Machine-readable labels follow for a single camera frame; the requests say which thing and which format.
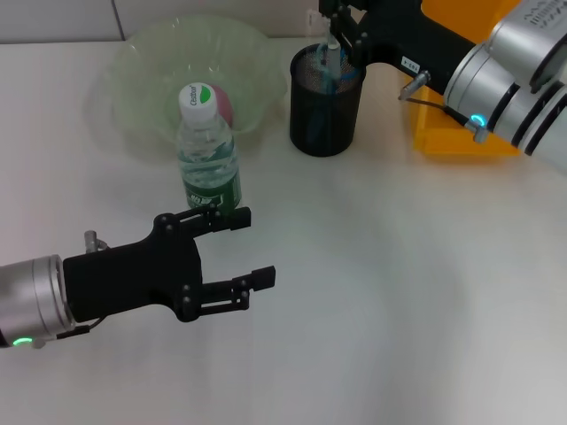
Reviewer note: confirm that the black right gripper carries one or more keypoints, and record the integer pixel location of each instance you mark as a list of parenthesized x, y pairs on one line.
[(398, 31)]

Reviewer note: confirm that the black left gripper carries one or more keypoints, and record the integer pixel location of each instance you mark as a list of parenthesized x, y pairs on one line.
[(133, 279)]

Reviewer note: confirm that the silver retractable pen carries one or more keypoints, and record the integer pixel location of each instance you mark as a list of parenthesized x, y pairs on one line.
[(332, 53)]

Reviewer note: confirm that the blue scissors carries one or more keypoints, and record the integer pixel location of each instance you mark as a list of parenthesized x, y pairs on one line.
[(328, 82)]

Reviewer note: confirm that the clear water bottle green label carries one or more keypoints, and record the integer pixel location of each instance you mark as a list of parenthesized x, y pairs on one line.
[(206, 150)]

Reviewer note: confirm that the pink peach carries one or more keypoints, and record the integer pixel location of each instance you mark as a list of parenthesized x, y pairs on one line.
[(225, 106)]

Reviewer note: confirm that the black mesh pen holder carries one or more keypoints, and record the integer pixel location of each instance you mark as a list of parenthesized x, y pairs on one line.
[(332, 128)]

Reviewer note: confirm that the translucent green fruit plate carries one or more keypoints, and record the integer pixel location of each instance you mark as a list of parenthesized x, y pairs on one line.
[(146, 66)]

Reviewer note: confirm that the yellow plastic bin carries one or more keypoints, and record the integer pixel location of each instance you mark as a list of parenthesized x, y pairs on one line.
[(443, 141)]

